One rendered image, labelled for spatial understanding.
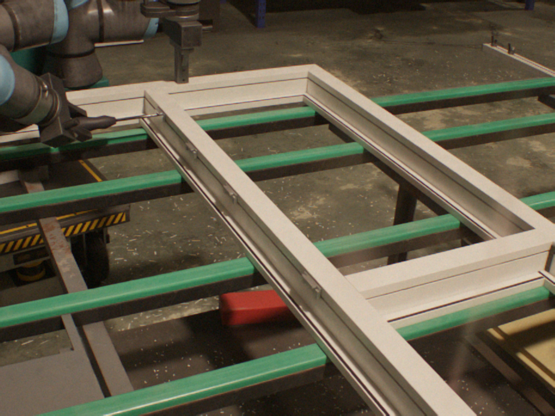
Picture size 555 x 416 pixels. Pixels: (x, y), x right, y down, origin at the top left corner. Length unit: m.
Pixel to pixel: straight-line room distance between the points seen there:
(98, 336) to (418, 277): 0.48
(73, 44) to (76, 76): 0.10
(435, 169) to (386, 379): 0.62
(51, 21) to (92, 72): 0.96
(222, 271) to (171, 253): 1.65
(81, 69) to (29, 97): 1.03
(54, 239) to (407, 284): 0.63
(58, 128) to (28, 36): 0.18
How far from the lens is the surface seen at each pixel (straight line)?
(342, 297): 1.07
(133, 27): 2.39
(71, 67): 2.39
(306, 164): 1.63
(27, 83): 1.37
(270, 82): 1.88
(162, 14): 1.71
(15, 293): 2.54
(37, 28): 1.46
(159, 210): 3.15
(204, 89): 1.81
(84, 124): 1.60
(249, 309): 1.55
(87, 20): 2.37
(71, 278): 1.30
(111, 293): 1.19
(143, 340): 1.53
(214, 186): 1.41
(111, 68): 4.76
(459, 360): 1.56
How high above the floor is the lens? 1.55
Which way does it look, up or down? 30 degrees down
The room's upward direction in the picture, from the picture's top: 3 degrees clockwise
